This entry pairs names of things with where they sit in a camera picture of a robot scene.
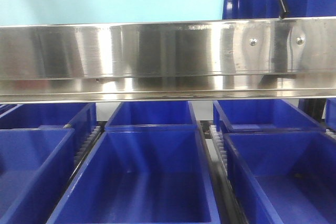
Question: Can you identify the rear right blue bin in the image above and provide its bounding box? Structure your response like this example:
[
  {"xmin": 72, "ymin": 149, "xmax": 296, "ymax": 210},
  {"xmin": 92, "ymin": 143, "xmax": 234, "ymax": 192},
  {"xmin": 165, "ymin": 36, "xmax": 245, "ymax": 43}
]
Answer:
[{"xmin": 213, "ymin": 99, "xmax": 326, "ymax": 133}]

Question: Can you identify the rail screw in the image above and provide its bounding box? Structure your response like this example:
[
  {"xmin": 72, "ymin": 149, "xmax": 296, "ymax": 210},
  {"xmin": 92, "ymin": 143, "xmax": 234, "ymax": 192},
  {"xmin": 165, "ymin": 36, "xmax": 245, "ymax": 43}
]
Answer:
[
  {"xmin": 296, "ymin": 37, "xmax": 305, "ymax": 45},
  {"xmin": 249, "ymin": 38, "xmax": 258, "ymax": 46}
]

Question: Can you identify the front right blue bin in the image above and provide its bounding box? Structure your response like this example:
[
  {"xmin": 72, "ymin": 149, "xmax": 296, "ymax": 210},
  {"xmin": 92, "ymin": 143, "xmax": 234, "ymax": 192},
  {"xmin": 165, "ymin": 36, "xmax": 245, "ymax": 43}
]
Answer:
[{"xmin": 224, "ymin": 132, "xmax": 335, "ymax": 223}]

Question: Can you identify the rear left blue bin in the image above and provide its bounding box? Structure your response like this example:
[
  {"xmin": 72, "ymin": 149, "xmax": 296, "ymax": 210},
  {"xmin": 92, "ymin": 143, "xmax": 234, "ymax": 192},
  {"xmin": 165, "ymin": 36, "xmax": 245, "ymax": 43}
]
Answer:
[{"xmin": 1, "ymin": 103, "xmax": 97, "ymax": 151}]

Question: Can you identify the front centre blue bin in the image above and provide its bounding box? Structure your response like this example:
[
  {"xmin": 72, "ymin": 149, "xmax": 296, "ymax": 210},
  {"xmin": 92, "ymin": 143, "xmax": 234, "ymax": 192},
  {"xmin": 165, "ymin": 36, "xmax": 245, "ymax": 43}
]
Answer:
[{"xmin": 48, "ymin": 130, "xmax": 220, "ymax": 223}]

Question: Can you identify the far right blue bin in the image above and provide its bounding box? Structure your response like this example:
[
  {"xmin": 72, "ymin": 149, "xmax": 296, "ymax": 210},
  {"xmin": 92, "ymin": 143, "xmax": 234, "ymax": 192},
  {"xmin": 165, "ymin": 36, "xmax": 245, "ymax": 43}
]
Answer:
[{"xmin": 325, "ymin": 98, "xmax": 336, "ymax": 131}]

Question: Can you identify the stainless steel shelf rail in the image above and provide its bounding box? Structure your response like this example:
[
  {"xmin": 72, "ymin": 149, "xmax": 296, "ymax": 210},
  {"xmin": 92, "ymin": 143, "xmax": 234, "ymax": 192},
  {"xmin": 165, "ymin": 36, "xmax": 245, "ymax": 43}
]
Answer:
[{"xmin": 1, "ymin": 17, "xmax": 335, "ymax": 103}]

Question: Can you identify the rear centre blue bin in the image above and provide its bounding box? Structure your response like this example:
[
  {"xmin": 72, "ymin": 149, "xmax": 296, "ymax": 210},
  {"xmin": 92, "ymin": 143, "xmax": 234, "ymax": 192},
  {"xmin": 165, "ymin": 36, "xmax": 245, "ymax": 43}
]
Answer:
[{"xmin": 104, "ymin": 101, "xmax": 197, "ymax": 132}]

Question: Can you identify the front left blue bin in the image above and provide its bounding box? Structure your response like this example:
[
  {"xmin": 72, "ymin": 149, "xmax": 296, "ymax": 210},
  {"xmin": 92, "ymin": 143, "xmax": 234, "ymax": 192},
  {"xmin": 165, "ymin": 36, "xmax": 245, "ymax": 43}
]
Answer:
[{"xmin": 1, "ymin": 129, "xmax": 75, "ymax": 223}]

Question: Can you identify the right rail screw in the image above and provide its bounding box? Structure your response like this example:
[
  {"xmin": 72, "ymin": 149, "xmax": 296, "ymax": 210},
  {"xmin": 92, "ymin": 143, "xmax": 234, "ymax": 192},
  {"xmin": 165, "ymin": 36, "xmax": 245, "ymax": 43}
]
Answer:
[{"xmin": 296, "ymin": 37, "xmax": 305, "ymax": 45}]

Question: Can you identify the left rail screw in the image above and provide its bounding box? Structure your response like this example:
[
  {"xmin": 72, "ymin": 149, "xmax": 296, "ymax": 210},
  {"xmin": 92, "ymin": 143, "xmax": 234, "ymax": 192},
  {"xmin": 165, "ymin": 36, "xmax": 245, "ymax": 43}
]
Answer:
[{"xmin": 249, "ymin": 38, "xmax": 258, "ymax": 46}]

